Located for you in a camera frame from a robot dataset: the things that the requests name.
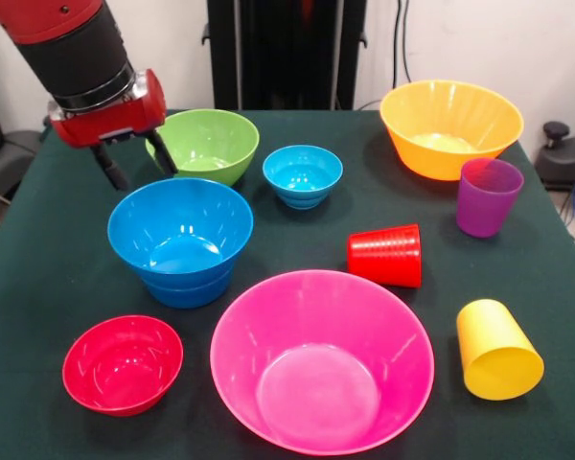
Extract large orange bowl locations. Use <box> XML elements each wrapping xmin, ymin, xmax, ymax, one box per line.
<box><xmin>379</xmin><ymin>79</ymin><xmax>525</xmax><ymax>182</ymax></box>

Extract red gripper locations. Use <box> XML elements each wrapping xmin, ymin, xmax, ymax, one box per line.
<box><xmin>47</xmin><ymin>68</ymin><xmax>180</xmax><ymax>192</ymax></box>

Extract yellow cup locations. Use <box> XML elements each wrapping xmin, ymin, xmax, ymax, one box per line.
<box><xmin>455</xmin><ymin>298</ymin><xmax>545</xmax><ymax>402</ymax></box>

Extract small crimson bowl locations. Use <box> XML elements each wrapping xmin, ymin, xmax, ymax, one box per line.
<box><xmin>61</xmin><ymin>314</ymin><xmax>185</xmax><ymax>417</ymax></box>

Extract purple cup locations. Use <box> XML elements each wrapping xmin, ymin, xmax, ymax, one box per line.
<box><xmin>455</xmin><ymin>158</ymin><xmax>525</xmax><ymax>239</ymax></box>

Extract black pedestal leg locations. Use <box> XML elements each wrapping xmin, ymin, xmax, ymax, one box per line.
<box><xmin>0</xmin><ymin>128</ymin><xmax>42</xmax><ymax>197</ymax></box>
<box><xmin>535</xmin><ymin>121</ymin><xmax>575</xmax><ymax>193</ymax></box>

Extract dark green tablecloth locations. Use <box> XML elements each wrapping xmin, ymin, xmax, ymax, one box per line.
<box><xmin>0</xmin><ymin>107</ymin><xmax>575</xmax><ymax>460</ymax></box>

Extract ribbed blue bowl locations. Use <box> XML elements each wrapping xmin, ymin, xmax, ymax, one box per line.
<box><xmin>141</xmin><ymin>265</ymin><xmax>236</xmax><ymax>310</ymax></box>

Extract small light blue bowl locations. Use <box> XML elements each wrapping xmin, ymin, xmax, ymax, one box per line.
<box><xmin>262</xmin><ymin>145</ymin><xmax>344</xmax><ymax>211</ymax></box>

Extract green bowl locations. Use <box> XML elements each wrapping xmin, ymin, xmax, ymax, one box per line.
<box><xmin>145</xmin><ymin>108</ymin><xmax>261</xmax><ymax>188</ymax></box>

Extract black wall cables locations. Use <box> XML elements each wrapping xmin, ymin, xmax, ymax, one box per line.
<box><xmin>392</xmin><ymin>0</ymin><xmax>413</xmax><ymax>83</ymax></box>

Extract red cup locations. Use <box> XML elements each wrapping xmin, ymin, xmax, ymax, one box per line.
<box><xmin>346</xmin><ymin>223</ymin><xmax>424</xmax><ymax>289</ymax></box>

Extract large blue bowl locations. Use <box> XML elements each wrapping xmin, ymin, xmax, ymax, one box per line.
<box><xmin>106</xmin><ymin>177</ymin><xmax>255</xmax><ymax>288</ymax></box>

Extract large pink bowl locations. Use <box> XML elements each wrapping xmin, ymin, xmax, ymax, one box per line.
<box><xmin>209</xmin><ymin>269</ymin><xmax>436</xmax><ymax>456</ymax></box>

